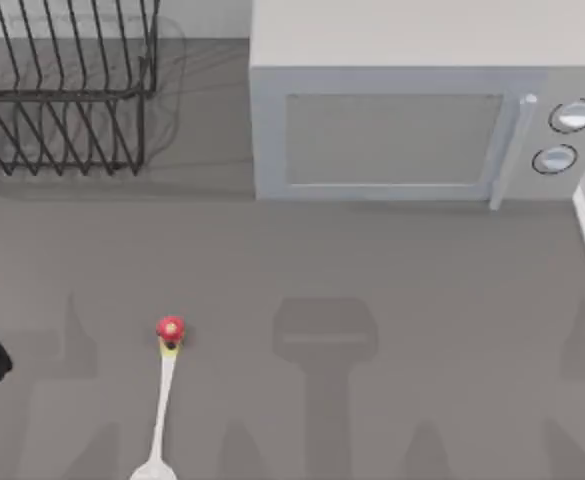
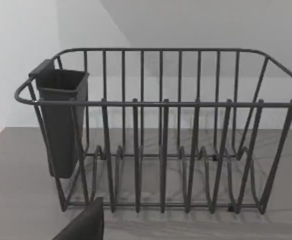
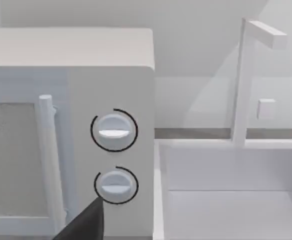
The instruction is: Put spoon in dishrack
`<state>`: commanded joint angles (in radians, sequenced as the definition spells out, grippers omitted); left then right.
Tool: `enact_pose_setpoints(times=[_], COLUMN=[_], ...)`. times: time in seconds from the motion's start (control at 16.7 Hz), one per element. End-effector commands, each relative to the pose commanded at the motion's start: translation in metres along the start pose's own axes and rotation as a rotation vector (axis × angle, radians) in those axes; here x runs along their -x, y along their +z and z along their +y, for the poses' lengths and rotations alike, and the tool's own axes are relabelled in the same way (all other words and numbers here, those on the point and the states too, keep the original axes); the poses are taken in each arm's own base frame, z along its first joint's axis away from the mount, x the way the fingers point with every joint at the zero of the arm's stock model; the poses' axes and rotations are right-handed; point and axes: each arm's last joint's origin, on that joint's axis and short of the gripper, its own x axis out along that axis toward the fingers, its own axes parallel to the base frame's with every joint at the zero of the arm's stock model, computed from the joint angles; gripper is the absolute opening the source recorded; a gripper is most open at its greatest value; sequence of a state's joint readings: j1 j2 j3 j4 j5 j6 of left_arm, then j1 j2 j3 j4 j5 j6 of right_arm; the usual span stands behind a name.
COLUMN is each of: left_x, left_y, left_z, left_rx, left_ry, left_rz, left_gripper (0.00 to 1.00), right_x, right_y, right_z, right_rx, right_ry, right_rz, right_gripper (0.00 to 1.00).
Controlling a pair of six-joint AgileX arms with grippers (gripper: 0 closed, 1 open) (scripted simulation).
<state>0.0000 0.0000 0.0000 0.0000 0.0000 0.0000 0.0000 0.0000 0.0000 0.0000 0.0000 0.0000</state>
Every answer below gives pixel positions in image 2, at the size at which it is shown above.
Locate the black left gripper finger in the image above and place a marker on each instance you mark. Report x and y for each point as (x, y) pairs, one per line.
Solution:
(88, 225)

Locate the dark grey cutlery holder cup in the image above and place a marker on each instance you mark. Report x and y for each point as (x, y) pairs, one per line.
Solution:
(61, 125)

